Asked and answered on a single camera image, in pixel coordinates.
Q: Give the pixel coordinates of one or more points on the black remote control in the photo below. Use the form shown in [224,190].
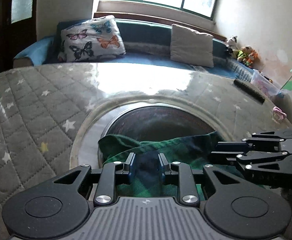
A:
[248,90]

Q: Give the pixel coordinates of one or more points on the clear plastic storage box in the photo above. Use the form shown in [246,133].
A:
[265,85]

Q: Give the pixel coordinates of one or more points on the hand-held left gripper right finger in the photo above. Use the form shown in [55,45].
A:
[161,170]

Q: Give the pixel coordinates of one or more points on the orange plush toy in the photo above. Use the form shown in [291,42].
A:
[252,58]

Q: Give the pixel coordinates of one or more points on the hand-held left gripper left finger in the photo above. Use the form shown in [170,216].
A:
[132,170]

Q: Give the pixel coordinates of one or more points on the blue sofa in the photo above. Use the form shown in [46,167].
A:
[146,32]

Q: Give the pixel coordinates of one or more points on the dark wooden door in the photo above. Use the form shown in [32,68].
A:
[23,35]

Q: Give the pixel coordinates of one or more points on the plain white pillow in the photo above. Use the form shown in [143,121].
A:
[190,45]

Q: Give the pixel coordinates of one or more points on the round recessed hotplate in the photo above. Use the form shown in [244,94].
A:
[160,122]

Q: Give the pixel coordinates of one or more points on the pink knitted item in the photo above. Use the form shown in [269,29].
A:
[279,113]

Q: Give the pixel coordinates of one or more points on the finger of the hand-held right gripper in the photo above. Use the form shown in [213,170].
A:
[232,147]
[223,157]

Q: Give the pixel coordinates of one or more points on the green plaid shirt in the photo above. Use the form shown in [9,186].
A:
[126,145]

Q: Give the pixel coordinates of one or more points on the butterfly print pillow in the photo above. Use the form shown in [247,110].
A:
[91,40]

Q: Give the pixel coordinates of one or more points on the yellow green plush toy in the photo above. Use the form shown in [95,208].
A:
[243,53]

